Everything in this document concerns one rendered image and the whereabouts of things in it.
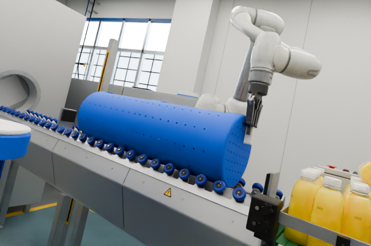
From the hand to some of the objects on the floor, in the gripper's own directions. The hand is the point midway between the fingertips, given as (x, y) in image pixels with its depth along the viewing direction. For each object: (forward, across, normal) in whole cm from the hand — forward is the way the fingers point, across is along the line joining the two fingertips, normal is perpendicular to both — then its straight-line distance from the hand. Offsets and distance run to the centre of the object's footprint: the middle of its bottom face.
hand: (249, 135), depth 96 cm
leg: (+116, -9, +93) cm, 149 cm away
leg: (+116, +5, +93) cm, 149 cm away
